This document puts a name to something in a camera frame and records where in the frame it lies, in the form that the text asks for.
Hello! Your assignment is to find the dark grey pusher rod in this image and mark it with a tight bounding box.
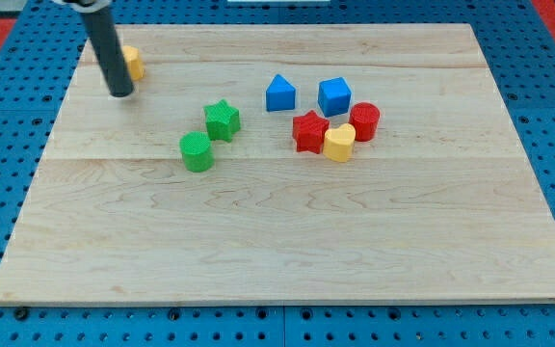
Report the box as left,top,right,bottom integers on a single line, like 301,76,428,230
78,2,134,97

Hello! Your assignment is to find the blue cube block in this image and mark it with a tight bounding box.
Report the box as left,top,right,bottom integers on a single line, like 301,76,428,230
317,77,352,117

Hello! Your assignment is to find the green star block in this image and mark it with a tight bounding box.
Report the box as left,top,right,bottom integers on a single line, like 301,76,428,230
203,99,241,143

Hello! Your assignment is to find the red star block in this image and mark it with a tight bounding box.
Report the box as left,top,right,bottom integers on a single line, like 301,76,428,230
292,110,330,154

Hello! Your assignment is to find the blue triangle block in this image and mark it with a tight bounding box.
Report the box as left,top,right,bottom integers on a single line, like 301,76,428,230
265,74,296,112

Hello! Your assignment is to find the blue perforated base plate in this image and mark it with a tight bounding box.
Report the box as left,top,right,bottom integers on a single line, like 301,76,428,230
0,1,555,346

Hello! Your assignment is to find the yellow heart block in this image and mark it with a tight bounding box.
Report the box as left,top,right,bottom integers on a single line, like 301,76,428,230
322,123,356,163

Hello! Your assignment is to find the green cylinder block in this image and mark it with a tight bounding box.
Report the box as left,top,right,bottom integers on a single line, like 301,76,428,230
179,131,214,173

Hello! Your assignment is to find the light wooden board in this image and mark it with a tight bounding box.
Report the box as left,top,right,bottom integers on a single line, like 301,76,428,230
0,24,555,307

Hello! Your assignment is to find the yellow hexagon block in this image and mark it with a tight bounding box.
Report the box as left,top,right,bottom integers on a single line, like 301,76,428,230
122,45,145,81

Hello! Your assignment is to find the red cylinder block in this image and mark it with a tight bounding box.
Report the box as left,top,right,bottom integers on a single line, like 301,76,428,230
349,102,381,142

